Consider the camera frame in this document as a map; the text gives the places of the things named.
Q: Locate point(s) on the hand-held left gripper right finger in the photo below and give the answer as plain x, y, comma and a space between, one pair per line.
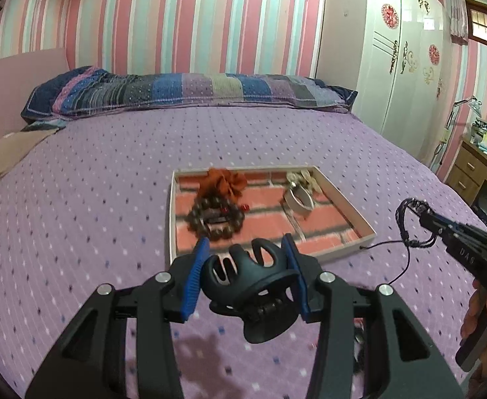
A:
301, 291

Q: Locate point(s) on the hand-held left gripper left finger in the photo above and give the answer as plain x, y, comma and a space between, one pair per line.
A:
195, 282

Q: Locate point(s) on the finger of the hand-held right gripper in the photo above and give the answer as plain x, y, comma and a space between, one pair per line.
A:
436, 229
455, 225

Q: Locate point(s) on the black hair claw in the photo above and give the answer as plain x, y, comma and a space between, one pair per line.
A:
247, 274

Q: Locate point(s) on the brick pattern cardboard tray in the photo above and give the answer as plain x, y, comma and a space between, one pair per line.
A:
330, 221

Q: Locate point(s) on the orange scrunchie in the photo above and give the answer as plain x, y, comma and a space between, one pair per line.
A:
222, 183

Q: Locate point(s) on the cream flower scrunchie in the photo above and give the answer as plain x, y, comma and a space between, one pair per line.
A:
310, 178

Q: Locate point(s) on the wooden desk with drawers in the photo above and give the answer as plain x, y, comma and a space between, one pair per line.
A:
467, 170

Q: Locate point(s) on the desk lamp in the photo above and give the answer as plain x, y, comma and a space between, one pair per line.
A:
472, 102

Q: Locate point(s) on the purple diamond pattern bedspread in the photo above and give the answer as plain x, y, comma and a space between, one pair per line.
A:
102, 195

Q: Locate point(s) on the white wardrobe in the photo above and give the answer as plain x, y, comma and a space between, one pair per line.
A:
393, 91

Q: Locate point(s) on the striped patchwork pillow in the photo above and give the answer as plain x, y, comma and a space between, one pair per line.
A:
185, 88

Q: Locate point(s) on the short lace curtain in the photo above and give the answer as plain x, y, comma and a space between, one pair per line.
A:
458, 16

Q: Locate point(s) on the beige blanket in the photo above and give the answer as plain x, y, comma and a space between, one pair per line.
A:
2, 158

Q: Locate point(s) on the pink headboard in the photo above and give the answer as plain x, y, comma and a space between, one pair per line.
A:
11, 91

